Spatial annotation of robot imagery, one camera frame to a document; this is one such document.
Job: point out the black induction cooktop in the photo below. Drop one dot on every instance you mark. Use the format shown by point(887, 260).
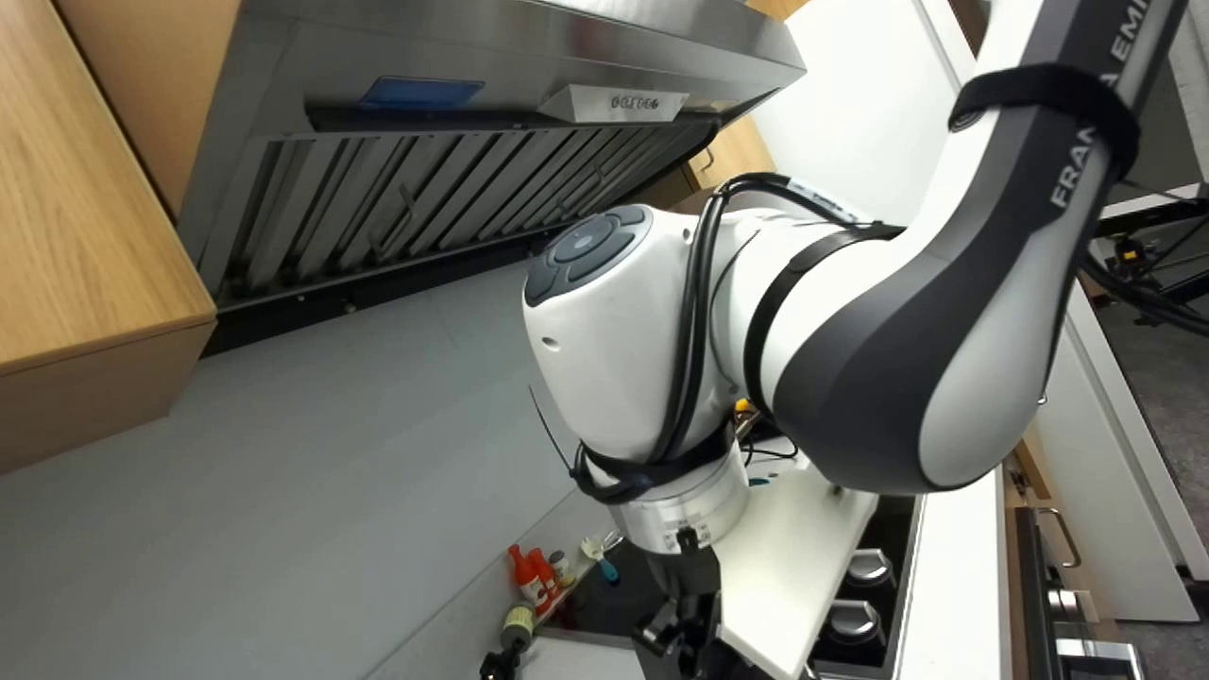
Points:
point(861, 632)

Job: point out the black built-in oven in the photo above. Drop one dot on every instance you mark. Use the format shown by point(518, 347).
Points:
point(1059, 626)

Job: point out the wooden upper cabinet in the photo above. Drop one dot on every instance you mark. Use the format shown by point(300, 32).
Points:
point(100, 308)

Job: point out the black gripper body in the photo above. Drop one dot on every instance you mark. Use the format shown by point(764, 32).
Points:
point(680, 637)

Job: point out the red plastic bottle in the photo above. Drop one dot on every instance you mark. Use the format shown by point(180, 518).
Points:
point(539, 579)

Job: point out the stainless range hood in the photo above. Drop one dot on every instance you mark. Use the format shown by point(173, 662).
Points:
point(357, 138)

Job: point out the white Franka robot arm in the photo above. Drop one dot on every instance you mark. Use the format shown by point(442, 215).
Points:
point(743, 377)

